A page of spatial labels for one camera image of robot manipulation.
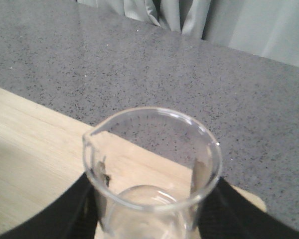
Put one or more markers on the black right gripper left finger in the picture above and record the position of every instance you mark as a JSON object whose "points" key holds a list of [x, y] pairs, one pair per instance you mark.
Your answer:
{"points": [[71, 216]]}

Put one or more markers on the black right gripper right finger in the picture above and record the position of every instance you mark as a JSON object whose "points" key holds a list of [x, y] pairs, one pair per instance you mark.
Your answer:
{"points": [[226, 214]]}

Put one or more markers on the clear glass beaker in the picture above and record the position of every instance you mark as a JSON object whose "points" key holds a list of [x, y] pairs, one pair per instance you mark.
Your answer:
{"points": [[152, 169]]}

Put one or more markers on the wooden cutting board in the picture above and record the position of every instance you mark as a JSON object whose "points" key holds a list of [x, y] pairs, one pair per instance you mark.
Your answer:
{"points": [[41, 156]]}

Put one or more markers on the grey curtain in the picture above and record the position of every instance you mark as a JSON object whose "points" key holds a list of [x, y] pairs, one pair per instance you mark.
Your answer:
{"points": [[267, 28]]}

